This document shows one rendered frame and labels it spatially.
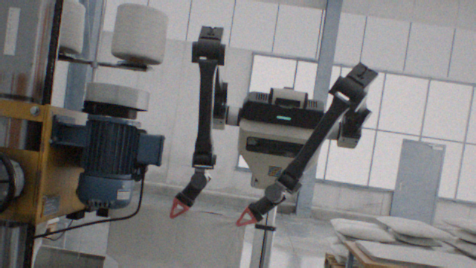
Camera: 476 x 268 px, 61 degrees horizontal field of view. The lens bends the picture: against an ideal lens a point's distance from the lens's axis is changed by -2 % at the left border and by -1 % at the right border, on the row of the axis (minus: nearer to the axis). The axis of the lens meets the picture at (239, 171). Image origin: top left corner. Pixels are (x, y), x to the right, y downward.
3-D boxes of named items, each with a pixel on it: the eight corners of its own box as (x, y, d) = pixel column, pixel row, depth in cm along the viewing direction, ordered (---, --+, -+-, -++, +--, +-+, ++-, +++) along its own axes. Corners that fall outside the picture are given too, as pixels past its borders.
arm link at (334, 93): (370, 93, 132) (343, 74, 135) (366, 93, 127) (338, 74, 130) (300, 193, 150) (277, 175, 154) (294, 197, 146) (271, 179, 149)
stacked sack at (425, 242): (419, 239, 524) (421, 229, 523) (442, 251, 458) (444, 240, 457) (387, 234, 526) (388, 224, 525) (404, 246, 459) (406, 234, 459)
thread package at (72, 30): (89, 59, 137) (96, 9, 136) (70, 48, 123) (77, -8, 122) (47, 53, 138) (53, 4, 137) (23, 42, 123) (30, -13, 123)
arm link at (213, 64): (227, 42, 134) (194, 39, 135) (225, 45, 129) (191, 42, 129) (219, 163, 152) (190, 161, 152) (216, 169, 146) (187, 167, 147)
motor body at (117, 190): (137, 205, 124) (148, 123, 123) (120, 213, 109) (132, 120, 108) (88, 198, 125) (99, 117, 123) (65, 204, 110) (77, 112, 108)
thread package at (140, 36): (167, 71, 137) (175, 20, 136) (155, 59, 121) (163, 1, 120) (120, 65, 138) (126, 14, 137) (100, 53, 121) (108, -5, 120)
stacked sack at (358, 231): (388, 239, 489) (389, 228, 489) (395, 246, 447) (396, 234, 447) (332, 229, 501) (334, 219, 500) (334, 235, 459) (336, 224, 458)
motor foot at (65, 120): (100, 152, 119) (104, 122, 118) (83, 152, 107) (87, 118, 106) (70, 147, 119) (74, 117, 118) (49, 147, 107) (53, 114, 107)
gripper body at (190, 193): (175, 196, 144) (188, 179, 144) (181, 192, 154) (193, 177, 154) (190, 207, 144) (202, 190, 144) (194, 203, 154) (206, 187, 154)
